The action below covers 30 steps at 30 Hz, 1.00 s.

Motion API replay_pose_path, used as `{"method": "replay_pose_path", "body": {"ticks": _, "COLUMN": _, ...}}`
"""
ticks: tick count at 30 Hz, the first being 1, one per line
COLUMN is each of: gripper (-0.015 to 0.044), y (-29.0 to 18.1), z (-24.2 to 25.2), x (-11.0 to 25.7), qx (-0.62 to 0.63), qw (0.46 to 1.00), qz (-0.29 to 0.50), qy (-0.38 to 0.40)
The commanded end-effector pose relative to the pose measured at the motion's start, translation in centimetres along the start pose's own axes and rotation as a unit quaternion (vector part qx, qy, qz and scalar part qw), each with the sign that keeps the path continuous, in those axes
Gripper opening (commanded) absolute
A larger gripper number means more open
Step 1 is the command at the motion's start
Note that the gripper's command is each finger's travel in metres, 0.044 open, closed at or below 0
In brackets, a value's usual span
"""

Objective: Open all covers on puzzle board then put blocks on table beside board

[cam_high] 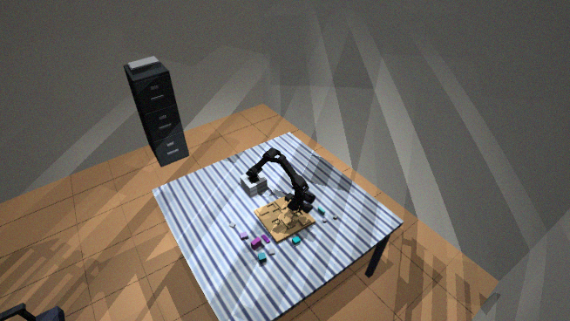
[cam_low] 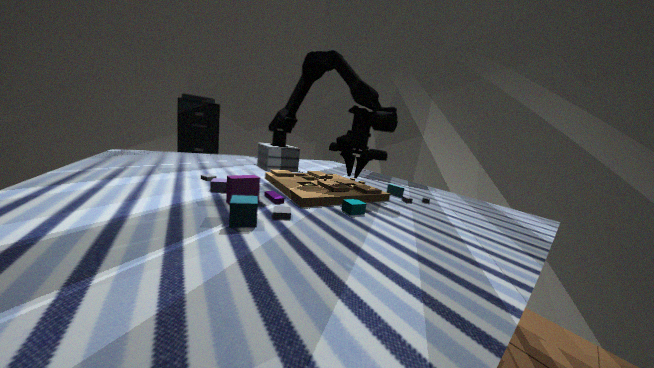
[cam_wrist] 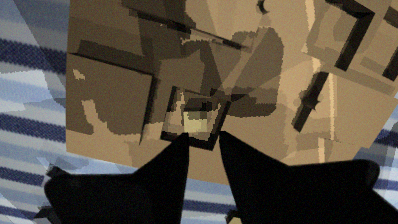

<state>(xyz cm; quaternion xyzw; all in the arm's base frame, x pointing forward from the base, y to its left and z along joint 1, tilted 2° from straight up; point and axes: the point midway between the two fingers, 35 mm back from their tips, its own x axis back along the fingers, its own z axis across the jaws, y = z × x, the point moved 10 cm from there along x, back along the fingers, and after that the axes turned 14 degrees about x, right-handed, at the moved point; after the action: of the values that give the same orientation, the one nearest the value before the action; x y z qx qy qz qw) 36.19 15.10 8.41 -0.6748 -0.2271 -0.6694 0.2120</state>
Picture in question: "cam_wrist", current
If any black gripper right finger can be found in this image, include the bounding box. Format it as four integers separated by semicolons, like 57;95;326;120
219;131;380;224

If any tan wooden puzzle board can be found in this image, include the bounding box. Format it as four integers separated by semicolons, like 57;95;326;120
66;0;398;185

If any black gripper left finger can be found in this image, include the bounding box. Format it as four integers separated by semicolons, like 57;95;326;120
44;132;189;224

